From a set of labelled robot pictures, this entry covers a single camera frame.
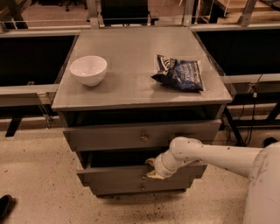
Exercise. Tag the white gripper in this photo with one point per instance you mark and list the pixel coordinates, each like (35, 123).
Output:
(160, 168)

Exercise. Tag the grey drawer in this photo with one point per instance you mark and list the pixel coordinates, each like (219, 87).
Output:
(138, 135)
(121, 188)
(127, 166)

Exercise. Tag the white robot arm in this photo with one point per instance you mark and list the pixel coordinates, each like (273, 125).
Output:
(261, 166)

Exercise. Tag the grey top drawer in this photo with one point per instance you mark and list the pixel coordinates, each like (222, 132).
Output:
(138, 135)

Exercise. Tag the grey bottom drawer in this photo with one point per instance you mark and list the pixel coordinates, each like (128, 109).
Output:
(121, 188)

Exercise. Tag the grey drawer cabinet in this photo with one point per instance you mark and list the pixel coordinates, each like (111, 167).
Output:
(128, 94)

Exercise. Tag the blue chip bag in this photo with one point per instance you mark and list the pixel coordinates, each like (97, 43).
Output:
(181, 74)

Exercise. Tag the white ceramic bowl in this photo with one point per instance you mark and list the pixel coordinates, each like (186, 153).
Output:
(89, 70)

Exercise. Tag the black shoe at right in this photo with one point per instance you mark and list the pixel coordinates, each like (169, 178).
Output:
(268, 141)

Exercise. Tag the black shoe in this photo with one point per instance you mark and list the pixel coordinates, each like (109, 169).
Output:
(268, 141)
(6, 204)

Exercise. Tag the right metal railing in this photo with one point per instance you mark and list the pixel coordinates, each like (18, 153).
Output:
(248, 59)

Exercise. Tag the metal railing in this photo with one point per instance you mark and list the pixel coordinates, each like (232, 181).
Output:
(248, 59)
(32, 63)

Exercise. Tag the black shoe at left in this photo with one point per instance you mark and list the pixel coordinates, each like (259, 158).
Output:
(6, 204)

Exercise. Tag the left metal railing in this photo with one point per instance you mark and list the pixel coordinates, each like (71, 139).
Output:
(32, 63)

